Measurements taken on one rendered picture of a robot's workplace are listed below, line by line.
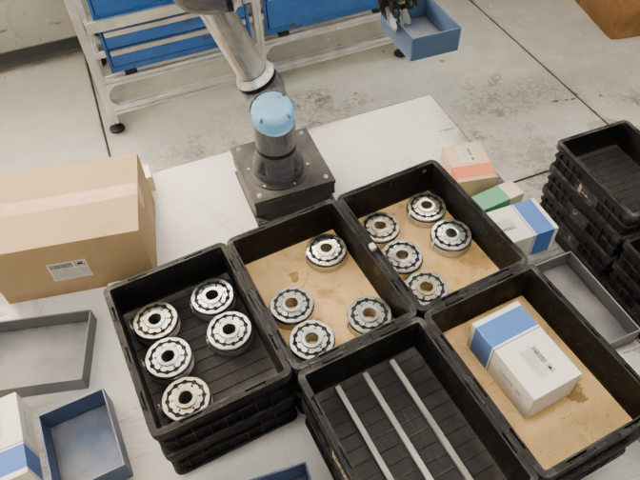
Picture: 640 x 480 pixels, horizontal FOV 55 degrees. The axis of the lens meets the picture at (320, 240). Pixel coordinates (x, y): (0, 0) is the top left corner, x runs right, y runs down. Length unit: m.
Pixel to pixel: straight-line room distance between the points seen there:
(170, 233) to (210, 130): 1.50
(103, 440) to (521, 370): 0.94
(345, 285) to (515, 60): 2.52
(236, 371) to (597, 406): 0.77
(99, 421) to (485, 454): 0.87
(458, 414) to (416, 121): 1.12
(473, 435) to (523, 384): 0.15
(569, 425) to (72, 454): 1.08
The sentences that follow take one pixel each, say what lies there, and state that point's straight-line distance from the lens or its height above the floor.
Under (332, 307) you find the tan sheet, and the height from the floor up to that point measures 0.83.
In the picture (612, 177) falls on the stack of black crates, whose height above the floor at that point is 0.49.
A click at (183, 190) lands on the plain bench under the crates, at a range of 1.97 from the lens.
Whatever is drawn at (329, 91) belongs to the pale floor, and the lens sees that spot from 3.45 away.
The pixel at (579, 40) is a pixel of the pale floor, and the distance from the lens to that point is 4.06.
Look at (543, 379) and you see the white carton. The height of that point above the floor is 0.92.
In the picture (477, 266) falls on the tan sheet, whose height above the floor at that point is 0.83.
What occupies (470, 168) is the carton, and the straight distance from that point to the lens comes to 1.88.
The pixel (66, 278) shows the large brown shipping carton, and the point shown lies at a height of 0.76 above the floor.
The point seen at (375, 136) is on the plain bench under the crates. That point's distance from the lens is 2.08.
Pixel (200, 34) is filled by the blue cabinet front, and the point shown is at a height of 0.42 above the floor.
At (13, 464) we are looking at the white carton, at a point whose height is 0.79.
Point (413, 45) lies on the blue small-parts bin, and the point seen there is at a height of 1.11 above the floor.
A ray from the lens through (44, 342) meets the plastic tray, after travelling 1.74.
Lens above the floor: 2.04
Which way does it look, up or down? 50 degrees down
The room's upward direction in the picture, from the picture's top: 4 degrees counter-clockwise
